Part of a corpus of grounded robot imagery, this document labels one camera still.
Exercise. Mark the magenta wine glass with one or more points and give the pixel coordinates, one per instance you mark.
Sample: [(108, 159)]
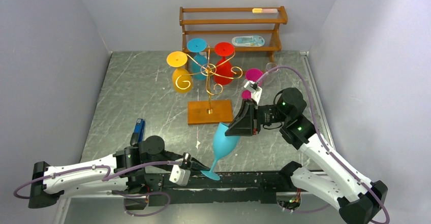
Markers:
[(253, 75)]

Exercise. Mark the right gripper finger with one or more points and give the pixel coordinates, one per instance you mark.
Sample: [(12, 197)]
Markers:
[(244, 118), (239, 130)]

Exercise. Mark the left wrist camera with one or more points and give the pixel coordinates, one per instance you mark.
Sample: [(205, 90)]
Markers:
[(179, 176)]

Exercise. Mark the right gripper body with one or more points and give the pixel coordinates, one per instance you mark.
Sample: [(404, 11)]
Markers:
[(252, 119)]

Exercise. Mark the gold wire glass rack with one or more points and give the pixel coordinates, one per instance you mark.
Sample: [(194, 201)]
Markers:
[(212, 112)]

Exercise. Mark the yellow wine glass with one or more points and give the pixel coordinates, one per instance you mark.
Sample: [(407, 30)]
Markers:
[(181, 78)]

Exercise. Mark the blue packaged item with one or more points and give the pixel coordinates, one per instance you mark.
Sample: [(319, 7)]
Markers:
[(248, 41)]

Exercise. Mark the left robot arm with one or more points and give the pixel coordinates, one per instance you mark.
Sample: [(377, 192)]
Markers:
[(120, 171)]

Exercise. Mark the blue wine glass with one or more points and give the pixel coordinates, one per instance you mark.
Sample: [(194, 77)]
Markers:
[(222, 146), (196, 46)]

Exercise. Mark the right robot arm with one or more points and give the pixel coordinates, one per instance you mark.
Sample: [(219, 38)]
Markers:
[(356, 198)]

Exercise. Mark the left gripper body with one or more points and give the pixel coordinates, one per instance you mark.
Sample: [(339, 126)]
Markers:
[(168, 158)]

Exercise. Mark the red wine glass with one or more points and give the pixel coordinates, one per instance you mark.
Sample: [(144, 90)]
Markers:
[(223, 49)]

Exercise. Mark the blue wine glass back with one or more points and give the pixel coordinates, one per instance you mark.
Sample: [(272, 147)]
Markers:
[(196, 46)]

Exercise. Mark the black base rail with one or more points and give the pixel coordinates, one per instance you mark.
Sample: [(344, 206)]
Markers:
[(263, 187)]

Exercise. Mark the clear wine glass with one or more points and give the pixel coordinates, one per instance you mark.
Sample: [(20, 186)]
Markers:
[(271, 68)]

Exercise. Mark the wooden shelf rack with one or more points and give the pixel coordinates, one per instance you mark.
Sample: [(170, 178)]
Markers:
[(216, 25)]

